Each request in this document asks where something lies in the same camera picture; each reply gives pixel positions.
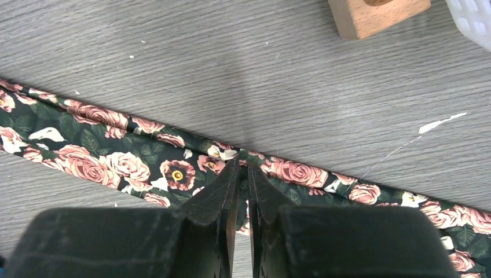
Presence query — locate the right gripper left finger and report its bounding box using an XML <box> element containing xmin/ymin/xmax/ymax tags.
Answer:
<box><xmin>2</xmin><ymin>160</ymin><xmax>240</xmax><ymax>277</ymax></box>

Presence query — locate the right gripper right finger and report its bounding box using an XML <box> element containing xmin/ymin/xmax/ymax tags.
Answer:
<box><xmin>248</xmin><ymin>164</ymin><xmax>457</xmax><ymax>277</ymax></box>

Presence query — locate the black pink floral tie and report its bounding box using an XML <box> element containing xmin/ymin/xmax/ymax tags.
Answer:
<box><xmin>1</xmin><ymin>80</ymin><xmax>490</xmax><ymax>277</ymax></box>

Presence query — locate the small wooden letter cube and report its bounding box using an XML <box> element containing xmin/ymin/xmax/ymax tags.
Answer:
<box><xmin>328</xmin><ymin>0</ymin><xmax>431</xmax><ymax>40</ymax></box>

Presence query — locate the white plastic basket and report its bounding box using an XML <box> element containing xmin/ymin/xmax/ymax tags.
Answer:
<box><xmin>445</xmin><ymin>0</ymin><xmax>490</xmax><ymax>51</ymax></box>

